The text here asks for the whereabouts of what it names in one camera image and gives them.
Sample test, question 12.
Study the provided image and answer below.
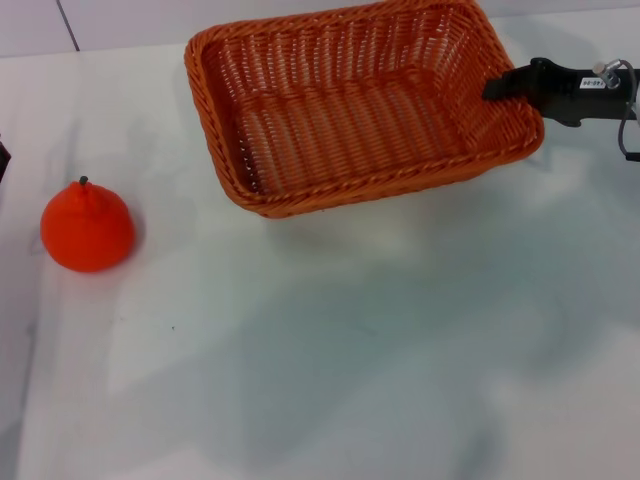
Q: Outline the orange toy fruit with stem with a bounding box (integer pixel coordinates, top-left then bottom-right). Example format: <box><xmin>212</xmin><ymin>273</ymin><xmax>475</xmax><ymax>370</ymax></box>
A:
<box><xmin>39</xmin><ymin>174</ymin><xmax>135</xmax><ymax>274</ymax></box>

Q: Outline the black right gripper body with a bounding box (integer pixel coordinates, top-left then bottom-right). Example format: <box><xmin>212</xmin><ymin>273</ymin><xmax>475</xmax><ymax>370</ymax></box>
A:
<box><xmin>529</xmin><ymin>56</ymin><xmax>640</xmax><ymax>129</ymax></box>

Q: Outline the grey right gripper cable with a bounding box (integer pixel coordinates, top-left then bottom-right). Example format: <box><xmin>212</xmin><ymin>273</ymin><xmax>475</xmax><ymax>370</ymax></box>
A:
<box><xmin>616</xmin><ymin>58</ymin><xmax>640</xmax><ymax>164</ymax></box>

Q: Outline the orange woven wicker basket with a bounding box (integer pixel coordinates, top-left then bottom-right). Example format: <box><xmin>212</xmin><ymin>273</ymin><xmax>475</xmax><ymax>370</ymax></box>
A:
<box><xmin>183</xmin><ymin>0</ymin><xmax>546</xmax><ymax>220</ymax></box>

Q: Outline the silver metal cable connector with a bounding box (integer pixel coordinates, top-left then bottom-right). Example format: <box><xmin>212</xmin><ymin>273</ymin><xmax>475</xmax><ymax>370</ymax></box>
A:
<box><xmin>592</xmin><ymin>58</ymin><xmax>622</xmax><ymax>90</ymax></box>

